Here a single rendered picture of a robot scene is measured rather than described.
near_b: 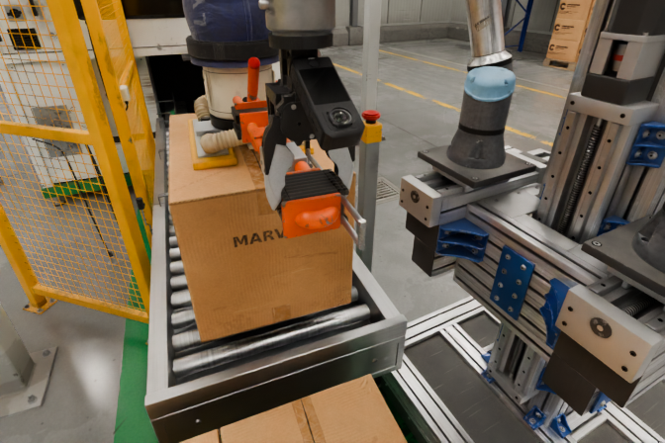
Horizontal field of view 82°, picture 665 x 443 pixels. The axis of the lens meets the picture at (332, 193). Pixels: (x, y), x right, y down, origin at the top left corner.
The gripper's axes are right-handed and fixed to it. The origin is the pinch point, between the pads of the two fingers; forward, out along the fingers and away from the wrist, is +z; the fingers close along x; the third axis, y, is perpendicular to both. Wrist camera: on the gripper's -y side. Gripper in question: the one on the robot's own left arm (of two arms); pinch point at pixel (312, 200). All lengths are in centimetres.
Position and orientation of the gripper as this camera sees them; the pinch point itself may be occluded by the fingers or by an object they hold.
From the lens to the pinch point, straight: 50.1
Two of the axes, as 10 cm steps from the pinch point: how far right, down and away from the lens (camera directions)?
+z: 0.0, 8.8, 4.8
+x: -9.4, 1.7, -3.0
